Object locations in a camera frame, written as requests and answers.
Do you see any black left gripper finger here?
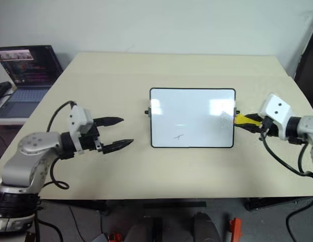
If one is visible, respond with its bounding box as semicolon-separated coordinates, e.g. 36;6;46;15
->
92;116;125;128
102;138;135;155

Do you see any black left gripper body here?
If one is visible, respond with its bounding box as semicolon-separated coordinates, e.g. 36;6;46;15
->
79;124;105;154

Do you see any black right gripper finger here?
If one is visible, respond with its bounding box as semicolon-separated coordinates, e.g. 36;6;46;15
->
238;125;263;135
244;113;264;123

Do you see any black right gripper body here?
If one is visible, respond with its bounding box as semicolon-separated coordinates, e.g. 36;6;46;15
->
258;115;280;139

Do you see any yellow whiteboard eraser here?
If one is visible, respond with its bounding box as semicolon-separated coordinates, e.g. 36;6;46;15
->
233;113;263;128

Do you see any black framed small whiteboard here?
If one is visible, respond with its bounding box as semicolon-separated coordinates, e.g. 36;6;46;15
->
144;87;240;149

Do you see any dark brown panel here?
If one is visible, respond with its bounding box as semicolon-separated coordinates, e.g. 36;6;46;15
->
292;35;313;113

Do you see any open dark laptop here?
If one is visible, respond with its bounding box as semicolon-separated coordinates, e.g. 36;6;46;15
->
0;45;65;119

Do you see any black object beside laptop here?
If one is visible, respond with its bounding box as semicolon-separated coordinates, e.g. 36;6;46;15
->
0;81;12;107

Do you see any dark rounded shape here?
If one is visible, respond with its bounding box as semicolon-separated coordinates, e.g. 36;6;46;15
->
191;211;222;242

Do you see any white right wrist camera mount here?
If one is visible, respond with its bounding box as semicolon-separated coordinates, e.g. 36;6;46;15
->
257;93;292;141

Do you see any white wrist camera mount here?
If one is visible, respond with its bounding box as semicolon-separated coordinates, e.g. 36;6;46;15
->
68;104;94;155
257;93;292;141

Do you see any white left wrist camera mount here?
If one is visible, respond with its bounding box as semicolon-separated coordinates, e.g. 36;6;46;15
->
68;104;94;155

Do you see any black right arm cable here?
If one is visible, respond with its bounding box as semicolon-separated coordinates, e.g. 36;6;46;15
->
258;119;313;181

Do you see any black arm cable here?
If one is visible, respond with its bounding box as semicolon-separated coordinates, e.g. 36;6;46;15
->
258;119;313;181
42;100;78;191

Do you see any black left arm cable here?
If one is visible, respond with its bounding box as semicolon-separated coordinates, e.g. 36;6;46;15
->
42;100;78;191

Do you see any black floor cable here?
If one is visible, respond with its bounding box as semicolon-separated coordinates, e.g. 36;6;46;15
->
34;205;63;242
285;185;313;242

